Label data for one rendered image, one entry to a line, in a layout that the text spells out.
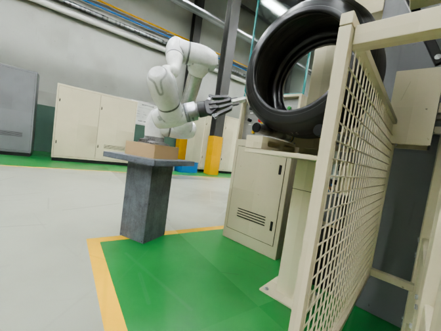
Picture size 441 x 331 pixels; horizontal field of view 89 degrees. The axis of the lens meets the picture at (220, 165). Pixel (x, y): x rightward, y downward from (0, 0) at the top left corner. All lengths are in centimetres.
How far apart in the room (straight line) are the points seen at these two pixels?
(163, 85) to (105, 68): 815
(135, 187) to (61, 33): 773
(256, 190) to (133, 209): 98
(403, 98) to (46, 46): 880
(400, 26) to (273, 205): 153
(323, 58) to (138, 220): 161
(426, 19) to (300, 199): 105
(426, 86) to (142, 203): 172
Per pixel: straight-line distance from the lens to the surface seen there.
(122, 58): 926
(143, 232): 184
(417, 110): 119
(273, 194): 181
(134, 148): 180
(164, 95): 96
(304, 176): 132
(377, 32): 43
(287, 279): 147
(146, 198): 177
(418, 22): 42
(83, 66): 899
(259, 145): 102
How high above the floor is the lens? 77
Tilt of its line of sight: 4 degrees down
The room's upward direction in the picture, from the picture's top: 8 degrees clockwise
